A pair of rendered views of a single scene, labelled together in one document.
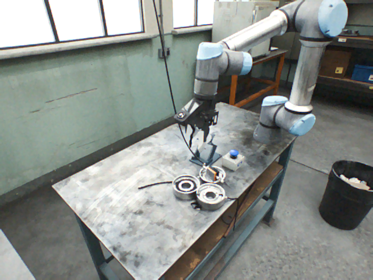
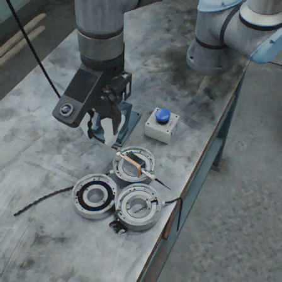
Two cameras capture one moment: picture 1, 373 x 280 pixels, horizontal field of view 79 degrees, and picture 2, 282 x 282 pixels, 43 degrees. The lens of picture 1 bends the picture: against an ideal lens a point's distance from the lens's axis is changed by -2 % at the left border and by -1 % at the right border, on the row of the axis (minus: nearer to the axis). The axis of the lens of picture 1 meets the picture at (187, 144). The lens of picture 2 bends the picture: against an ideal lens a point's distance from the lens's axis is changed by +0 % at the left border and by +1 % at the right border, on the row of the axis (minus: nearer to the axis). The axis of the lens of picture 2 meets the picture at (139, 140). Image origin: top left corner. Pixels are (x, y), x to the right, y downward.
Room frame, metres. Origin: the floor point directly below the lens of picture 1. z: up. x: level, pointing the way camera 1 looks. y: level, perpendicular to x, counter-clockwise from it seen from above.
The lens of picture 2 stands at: (0.24, -0.01, 1.56)
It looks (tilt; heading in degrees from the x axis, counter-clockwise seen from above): 52 degrees down; 347
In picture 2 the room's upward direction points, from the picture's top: 2 degrees counter-clockwise
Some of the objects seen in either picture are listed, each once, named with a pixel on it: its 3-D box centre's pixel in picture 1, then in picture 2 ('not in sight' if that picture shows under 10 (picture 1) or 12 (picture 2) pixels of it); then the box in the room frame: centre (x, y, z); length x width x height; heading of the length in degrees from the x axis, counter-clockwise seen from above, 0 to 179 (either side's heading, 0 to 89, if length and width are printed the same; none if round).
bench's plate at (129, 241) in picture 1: (200, 153); (105, 114); (0.94, -0.07, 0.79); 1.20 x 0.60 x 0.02; 138
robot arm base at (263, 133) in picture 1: (268, 129); (212, 46); (1.08, -0.44, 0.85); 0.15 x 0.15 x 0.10
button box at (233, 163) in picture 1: (233, 160); (163, 123); (0.84, -0.21, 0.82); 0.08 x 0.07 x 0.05; 138
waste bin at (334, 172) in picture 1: (347, 196); not in sight; (1.22, -1.19, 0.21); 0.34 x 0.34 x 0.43
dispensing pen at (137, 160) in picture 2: (217, 176); (143, 169); (0.70, -0.12, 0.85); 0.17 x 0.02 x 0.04; 36
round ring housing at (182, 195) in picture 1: (186, 187); (95, 197); (0.67, 0.00, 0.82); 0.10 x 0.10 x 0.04
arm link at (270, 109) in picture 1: (274, 109); (219, 14); (1.08, -0.44, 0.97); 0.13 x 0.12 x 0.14; 26
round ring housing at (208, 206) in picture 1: (210, 196); (138, 207); (0.62, -0.09, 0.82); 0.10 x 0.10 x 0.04
